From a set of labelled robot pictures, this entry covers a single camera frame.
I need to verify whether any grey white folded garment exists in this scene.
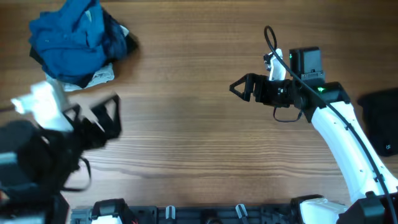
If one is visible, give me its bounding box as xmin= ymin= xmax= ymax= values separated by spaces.
xmin=45 ymin=63 xmax=115 ymax=92

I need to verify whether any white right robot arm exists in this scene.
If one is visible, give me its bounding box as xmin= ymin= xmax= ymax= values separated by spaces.
xmin=229 ymin=47 xmax=397 ymax=223

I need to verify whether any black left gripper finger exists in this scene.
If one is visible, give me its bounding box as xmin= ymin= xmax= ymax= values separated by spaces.
xmin=90 ymin=94 xmax=122 ymax=139
xmin=62 ymin=104 xmax=81 ymax=128

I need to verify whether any dark blue folded garment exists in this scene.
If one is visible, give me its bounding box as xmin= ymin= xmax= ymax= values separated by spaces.
xmin=57 ymin=9 xmax=129 ymax=84

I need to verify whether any blue polo shirt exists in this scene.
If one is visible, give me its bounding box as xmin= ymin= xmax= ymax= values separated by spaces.
xmin=29 ymin=0 xmax=106 ymax=79

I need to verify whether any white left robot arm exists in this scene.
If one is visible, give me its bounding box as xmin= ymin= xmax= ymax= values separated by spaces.
xmin=1 ymin=94 xmax=121 ymax=223

